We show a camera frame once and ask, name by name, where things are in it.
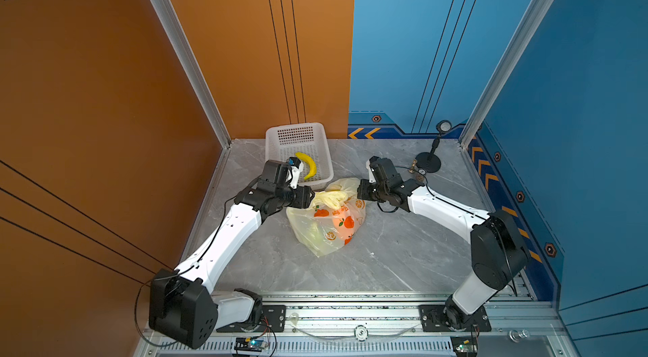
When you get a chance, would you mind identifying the white perforated plastic basket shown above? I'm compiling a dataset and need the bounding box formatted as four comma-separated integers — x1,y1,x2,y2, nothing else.
265,122,335,191

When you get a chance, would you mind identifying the left green circuit board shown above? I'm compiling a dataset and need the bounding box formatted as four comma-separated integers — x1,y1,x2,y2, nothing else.
233,338,268,355

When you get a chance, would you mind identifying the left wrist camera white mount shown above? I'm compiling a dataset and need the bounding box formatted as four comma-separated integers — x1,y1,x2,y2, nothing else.
287,156,304,189

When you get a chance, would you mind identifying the yellow banana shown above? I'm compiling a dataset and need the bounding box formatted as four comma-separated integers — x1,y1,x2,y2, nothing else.
295,152,317,181

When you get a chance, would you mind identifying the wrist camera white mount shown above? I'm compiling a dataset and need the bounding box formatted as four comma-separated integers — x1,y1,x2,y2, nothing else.
366,160,376,183
287,156,304,189

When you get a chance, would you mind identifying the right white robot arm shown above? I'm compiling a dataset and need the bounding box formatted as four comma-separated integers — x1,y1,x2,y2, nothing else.
358,156,532,331

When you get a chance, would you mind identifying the translucent printed plastic bag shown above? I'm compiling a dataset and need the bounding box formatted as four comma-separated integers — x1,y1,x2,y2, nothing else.
286,177,366,257

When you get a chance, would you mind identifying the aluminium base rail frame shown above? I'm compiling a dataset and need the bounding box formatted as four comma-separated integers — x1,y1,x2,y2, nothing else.
135,290,579,356

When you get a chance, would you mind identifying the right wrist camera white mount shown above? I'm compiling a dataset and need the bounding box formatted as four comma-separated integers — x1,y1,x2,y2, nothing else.
366,160,376,183

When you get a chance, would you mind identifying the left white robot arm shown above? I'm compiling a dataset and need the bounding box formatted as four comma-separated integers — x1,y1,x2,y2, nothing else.
148,157,315,349

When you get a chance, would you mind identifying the green circuit board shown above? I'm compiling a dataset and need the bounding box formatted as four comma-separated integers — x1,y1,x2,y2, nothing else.
451,337,479,357
233,338,268,355

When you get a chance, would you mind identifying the black round-base lamp stand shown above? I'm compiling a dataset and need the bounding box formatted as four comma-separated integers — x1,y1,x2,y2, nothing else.
415,120,452,173

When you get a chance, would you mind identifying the right green circuit board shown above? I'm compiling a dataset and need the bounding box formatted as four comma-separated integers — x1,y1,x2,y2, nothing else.
451,337,479,357

